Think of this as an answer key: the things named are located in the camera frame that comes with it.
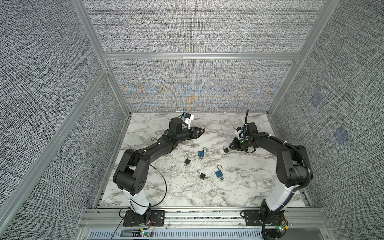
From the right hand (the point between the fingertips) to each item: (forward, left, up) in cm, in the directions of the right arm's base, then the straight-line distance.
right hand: (230, 146), depth 97 cm
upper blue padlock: (-5, +19, -2) cm, 20 cm away
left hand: (0, +18, +15) cm, 24 cm away
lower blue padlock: (-17, +9, -3) cm, 20 cm away
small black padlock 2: (-9, +28, -2) cm, 30 cm away
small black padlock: (-1, +3, -3) cm, 4 cm away
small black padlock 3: (-18, +19, -4) cm, 27 cm away
